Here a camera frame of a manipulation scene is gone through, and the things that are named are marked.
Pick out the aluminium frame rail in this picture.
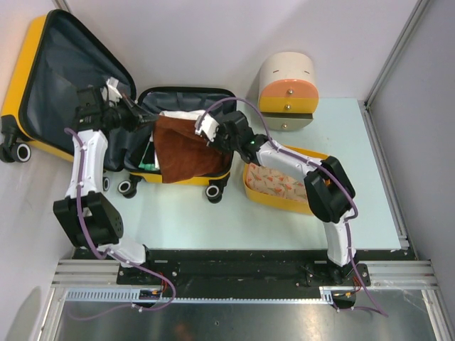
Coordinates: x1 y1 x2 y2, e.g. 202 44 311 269
51 259 439 290

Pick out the white slotted cable duct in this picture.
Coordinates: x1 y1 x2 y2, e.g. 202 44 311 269
65 288 333 305

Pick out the yellow plastic basket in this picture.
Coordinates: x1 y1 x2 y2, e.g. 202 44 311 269
243 141 328 215

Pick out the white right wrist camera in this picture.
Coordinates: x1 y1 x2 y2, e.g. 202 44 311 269
195 113 219 142

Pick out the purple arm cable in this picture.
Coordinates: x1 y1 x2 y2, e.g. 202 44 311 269
63 127 177 321
197 97 389 318

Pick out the left aluminium corner post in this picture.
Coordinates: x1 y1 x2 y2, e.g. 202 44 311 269
52 0 72 13

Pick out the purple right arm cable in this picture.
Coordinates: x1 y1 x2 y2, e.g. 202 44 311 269
197 97 389 318

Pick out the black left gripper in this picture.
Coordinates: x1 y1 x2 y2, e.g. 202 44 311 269
102 93 159 134

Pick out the floral patterned pouch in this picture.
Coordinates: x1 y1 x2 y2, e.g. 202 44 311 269
246 164 307 202

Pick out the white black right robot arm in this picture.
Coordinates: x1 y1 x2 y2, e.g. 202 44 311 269
196 111 358 285

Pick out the yellow Pikachu suitcase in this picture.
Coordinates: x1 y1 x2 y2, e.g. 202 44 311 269
0 9 238 204

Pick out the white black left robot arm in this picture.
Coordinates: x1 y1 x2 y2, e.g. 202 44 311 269
53 80 158 284

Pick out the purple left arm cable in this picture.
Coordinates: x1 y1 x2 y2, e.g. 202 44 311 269
63 127 177 321

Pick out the white pastel mini drawer cabinet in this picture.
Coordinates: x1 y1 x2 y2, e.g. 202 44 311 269
257 51 319 131

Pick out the white towel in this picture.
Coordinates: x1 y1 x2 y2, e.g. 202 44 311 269
150 109 204 141

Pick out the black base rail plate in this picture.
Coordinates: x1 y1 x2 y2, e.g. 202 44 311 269
73 249 415 292

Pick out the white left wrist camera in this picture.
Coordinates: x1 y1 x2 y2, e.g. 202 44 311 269
101 77 122 103

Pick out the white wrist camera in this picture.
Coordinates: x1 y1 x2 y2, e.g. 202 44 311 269
101 77 122 103
195 113 219 142

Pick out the rust brown towel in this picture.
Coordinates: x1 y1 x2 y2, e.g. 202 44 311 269
153 116 232 183

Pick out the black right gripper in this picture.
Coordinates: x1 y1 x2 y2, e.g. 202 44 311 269
205 123 241 155

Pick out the right aluminium corner post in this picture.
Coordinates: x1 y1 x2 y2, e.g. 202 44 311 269
364 0 433 107

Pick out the aluminium corner post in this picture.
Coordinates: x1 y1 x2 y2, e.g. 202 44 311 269
52 0 72 13
364 0 433 107

